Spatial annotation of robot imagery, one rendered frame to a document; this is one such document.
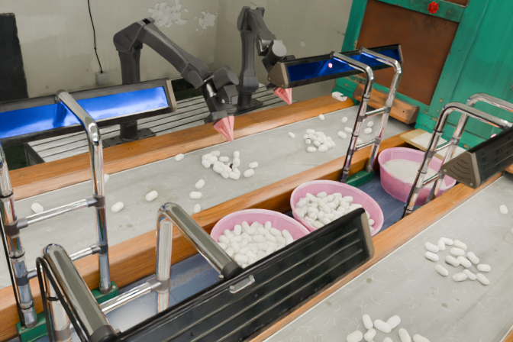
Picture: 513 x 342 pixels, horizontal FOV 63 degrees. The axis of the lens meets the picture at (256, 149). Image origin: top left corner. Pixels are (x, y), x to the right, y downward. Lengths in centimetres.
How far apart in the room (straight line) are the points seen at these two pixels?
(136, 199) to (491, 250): 99
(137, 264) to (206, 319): 58
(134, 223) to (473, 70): 130
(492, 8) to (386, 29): 42
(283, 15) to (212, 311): 299
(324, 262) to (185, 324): 21
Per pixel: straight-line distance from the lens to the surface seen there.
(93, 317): 45
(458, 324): 110
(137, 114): 95
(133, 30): 142
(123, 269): 103
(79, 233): 112
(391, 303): 106
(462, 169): 95
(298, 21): 325
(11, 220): 80
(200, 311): 47
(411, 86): 189
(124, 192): 124
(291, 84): 122
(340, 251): 61
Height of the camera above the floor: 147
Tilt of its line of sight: 29 degrees down
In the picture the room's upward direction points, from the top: 8 degrees clockwise
